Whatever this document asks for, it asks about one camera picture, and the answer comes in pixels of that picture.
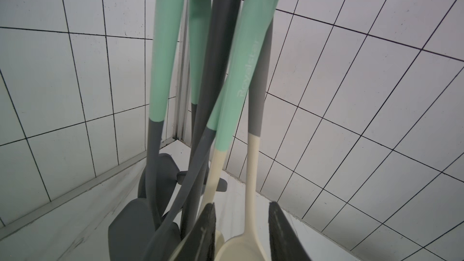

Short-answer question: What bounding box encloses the grey kitchen utensil rack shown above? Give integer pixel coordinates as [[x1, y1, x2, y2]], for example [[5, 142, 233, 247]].
[[176, 0, 245, 239]]

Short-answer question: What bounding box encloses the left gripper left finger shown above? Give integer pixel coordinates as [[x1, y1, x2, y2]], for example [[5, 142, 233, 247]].
[[173, 203, 216, 261]]

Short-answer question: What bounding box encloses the cream spatula green handle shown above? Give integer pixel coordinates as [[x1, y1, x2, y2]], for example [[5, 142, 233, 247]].
[[168, 0, 287, 261]]

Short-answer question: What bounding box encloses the grey utensil green handle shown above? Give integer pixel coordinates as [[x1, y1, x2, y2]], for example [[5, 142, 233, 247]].
[[108, 0, 184, 261]]

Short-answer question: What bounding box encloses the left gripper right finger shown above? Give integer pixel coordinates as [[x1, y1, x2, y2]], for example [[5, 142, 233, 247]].
[[268, 201, 311, 261]]

